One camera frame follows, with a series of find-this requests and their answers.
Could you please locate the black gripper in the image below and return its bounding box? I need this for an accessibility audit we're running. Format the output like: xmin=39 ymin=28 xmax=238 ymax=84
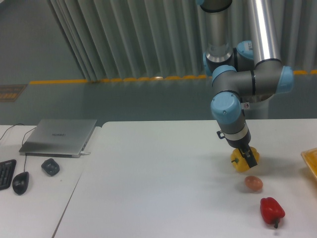
xmin=216 ymin=130 xmax=258 ymax=168

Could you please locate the yellow bell pepper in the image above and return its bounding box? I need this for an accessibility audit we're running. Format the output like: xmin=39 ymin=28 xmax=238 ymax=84
xmin=230 ymin=147 xmax=260 ymax=173

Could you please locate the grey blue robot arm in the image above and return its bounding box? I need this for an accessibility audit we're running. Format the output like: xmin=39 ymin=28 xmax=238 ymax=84
xmin=197 ymin=0 xmax=294 ymax=168

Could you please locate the red bell pepper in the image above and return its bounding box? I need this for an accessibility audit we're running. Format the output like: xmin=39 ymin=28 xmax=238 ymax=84
xmin=260 ymin=197 xmax=285 ymax=229

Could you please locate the yellow plastic basket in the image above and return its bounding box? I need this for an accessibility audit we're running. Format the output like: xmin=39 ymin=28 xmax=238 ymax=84
xmin=301 ymin=148 xmax=317 ymax=178

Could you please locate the brown egg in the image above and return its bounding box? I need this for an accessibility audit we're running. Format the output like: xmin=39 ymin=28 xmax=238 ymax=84
xmin=244 ymin=176 xmax=263 ymax=192

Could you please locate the grey pleated curtain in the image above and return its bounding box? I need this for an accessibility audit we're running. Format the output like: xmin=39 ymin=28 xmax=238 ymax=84
xmin=49 ymin=0 xmax=317 ymax=82

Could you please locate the silver closed laptop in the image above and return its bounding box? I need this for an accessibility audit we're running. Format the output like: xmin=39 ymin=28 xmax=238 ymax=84
xmin=19 ymin=119 xmax=97 ymax=158

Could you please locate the small black controller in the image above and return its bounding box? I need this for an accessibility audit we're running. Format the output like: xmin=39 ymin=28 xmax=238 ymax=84
xmin=41 ymin=158 xmax=60 ymax=177

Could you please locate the black computer mouse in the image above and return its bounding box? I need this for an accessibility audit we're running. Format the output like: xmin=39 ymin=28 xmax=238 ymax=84
xmin=12 ymin=172 xmax=29 ymax=195

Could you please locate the black keyboard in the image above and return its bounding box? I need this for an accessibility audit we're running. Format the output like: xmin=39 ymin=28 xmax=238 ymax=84
xmin=0 ymin=159 xmax=16 ymax=190

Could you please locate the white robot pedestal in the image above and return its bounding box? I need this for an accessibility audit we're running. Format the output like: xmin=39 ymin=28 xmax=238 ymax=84
xmin=240 ymin=95 xmax=272 ymax=119

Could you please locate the black mouse cable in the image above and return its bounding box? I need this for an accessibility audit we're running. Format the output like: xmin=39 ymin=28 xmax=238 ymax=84
xmin=21 ymin=127 xmax=38 ymax=173

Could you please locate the black thin cable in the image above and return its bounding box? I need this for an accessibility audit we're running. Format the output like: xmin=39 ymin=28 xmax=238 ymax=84
xmin=0 ymin=123 xmax=38 ymax=141

